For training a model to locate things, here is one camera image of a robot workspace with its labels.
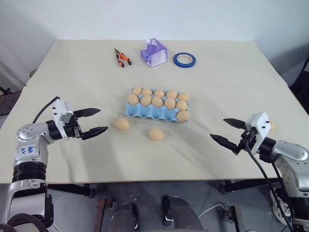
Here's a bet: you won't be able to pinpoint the white sneaker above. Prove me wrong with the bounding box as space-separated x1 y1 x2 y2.
268 188 293 226

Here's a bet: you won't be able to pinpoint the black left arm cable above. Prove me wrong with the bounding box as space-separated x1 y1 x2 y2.
31 96 60 124

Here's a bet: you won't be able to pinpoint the dark grey rounded shape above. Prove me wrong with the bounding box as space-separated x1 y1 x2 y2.
161 194 205 231
112 202 140 231

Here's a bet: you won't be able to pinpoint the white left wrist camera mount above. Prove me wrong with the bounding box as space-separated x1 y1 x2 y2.
51 97 74 140

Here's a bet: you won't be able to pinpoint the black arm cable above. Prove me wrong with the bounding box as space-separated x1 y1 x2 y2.
245 141 297 232
31 96 60 124

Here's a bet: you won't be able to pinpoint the orange black pliers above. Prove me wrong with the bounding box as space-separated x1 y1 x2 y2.
114 47 133 69

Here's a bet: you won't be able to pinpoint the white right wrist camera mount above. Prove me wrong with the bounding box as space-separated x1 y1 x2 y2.
244 112 271 155

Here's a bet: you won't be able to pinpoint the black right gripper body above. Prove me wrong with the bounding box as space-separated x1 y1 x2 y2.
233 127 258 157

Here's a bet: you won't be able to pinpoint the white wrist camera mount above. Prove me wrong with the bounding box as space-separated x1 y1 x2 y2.
244 112 271 155
51 97 74 140

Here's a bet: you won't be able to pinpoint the black chair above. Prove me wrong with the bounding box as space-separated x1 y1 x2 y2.
288 63 309 110

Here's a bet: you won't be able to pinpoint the dark red frame piece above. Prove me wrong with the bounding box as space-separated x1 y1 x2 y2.
225 205 243 232
96 198 112 232

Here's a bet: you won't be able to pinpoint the blue egg tray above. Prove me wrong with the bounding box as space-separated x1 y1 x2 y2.
123 87 190 124

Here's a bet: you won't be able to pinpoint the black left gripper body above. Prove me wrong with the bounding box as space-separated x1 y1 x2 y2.
64 116 84 141

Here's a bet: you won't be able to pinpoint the white floor cable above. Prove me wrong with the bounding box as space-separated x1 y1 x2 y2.
199 203 228 216

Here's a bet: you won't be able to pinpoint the black table base bar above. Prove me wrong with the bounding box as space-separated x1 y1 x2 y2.
47 183 95 199
220 179 279 195

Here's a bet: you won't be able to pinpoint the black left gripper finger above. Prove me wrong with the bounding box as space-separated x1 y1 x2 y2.
73 107 101 119
81 126 109 141

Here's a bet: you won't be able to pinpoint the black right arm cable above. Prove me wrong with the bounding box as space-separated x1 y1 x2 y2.
245 141 297 232

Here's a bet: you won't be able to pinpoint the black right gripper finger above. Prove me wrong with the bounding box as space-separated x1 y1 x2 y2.
223 117 248 130
210 133 239 151

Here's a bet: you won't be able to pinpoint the blue tape roll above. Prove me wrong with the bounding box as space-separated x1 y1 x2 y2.
172 51 197 69

